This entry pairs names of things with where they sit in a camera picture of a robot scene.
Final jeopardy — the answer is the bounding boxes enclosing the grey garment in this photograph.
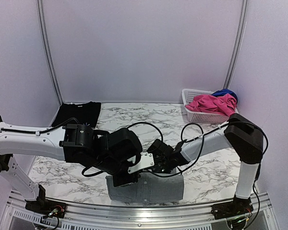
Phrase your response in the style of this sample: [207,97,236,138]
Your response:
[106,173,184,205]

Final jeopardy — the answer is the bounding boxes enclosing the black t-shirt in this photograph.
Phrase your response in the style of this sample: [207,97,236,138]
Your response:
[51,102,101,128]

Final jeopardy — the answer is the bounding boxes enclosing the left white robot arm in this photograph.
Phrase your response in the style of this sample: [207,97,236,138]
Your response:
[0,116,143,213]

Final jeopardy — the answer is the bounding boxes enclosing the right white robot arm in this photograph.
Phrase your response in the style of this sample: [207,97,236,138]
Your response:
[148,114,268,215]

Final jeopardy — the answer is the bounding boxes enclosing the white plastic laundry basket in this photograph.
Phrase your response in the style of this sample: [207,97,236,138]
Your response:
[181,89,238,124]

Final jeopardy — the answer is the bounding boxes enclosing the pink garment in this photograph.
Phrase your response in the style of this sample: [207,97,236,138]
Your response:
[185,94,237,116]

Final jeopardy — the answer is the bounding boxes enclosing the blue garment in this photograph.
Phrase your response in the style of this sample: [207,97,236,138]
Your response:
[212,89,238,101]

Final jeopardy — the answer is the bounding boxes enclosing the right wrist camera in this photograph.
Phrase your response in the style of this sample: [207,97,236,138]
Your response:
[147,139,174,162]

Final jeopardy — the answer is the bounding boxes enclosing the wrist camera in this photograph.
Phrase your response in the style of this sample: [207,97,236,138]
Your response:
[147,139,174,162]
[108,128,155,174]

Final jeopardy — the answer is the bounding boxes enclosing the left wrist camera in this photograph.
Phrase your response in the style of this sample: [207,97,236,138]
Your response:
[108,128,155,174]

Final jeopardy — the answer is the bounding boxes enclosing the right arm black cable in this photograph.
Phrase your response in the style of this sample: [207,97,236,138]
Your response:
[176,121,269,174]

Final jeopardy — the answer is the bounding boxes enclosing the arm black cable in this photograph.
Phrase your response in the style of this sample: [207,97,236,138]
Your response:
[176,121,269,174]
[0,117,165,178]

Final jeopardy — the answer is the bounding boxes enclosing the aluminium front rail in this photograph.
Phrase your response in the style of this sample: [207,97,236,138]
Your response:
[0,191,280,230]

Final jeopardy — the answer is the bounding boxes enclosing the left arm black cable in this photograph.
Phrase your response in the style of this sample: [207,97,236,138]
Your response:
[0,117,165,178]

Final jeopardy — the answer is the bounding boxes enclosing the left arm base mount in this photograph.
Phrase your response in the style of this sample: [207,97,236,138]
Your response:
[25,200,67,218]

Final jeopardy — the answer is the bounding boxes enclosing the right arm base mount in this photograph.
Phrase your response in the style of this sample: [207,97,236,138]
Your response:
[211,198,254,219]

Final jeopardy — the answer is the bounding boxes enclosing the left aluminium frame post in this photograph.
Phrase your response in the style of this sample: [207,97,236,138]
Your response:
[36,0,63,105]

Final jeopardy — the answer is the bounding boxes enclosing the aluminium frame post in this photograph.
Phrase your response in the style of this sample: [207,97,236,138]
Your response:
[223,0,249,88]
[36,0,63,105]

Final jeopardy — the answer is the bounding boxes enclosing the right aluminium frame post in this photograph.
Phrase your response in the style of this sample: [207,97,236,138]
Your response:
[223,0,249,88]

